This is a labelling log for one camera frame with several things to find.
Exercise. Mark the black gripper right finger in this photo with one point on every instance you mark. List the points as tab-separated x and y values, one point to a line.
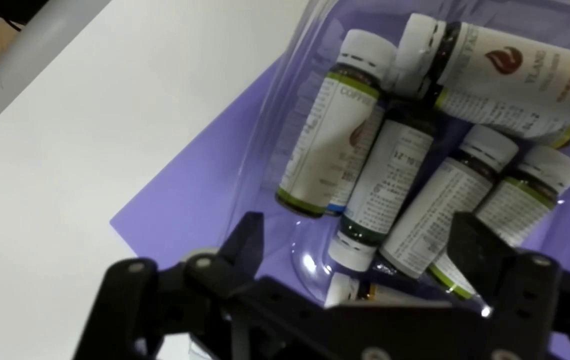
485	261

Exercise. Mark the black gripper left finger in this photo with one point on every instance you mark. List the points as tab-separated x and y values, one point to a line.
244	246

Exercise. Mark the white bottle dark band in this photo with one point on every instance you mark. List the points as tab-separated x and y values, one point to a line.
437	206
384	180

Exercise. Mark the clear plastic container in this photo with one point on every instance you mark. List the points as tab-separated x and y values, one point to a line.
271	113

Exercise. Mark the purple mat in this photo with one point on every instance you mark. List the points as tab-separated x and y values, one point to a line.
184	200

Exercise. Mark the white bottle green band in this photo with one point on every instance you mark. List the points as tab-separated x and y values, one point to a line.
530	192
331	133

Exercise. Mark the small white bottle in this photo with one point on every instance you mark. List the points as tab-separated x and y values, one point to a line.
341	291

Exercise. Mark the large white bottle red logo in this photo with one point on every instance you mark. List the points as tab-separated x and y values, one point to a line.
530	62

